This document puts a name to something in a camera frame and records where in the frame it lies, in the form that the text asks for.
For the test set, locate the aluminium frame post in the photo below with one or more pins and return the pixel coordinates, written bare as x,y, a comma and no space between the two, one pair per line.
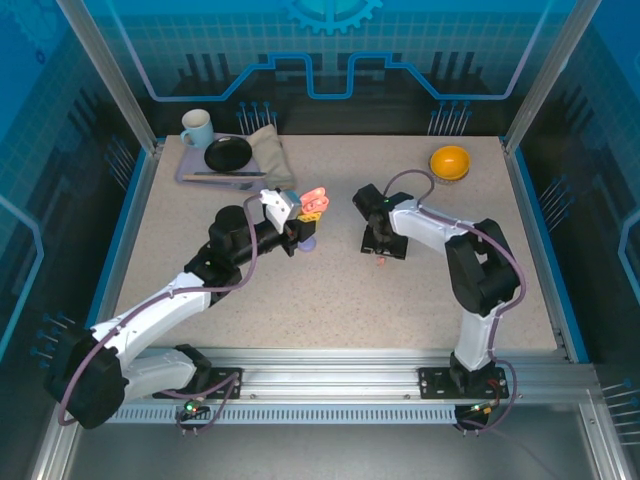
542,75
115,75

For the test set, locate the light blue mug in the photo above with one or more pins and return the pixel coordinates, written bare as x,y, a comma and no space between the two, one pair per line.
197,127

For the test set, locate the metal fork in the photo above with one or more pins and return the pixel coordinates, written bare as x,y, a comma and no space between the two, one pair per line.
246,185

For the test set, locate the purple earbud charging case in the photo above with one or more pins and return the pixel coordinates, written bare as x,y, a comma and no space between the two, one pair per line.
309,246

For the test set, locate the pink earbud charging case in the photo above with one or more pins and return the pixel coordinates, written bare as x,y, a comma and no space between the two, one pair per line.
315,199

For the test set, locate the orange bowl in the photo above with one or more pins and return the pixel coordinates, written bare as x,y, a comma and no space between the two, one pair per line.
450,160

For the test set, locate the lavender tray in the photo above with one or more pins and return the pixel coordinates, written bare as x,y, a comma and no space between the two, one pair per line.
192,162

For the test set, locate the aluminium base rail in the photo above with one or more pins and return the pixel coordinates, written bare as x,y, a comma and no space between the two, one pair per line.
325,370

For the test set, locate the black plate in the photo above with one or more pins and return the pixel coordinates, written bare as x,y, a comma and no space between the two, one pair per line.
227,154

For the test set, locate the beige folded cloth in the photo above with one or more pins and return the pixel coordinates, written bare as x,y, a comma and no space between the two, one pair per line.
270,155

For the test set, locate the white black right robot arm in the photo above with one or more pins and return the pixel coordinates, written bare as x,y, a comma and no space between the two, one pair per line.
480,270

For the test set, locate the power connector with light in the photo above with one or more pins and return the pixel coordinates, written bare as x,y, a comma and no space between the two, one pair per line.
194,406
484,409

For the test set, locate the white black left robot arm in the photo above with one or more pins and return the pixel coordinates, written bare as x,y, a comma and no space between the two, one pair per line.
150,310

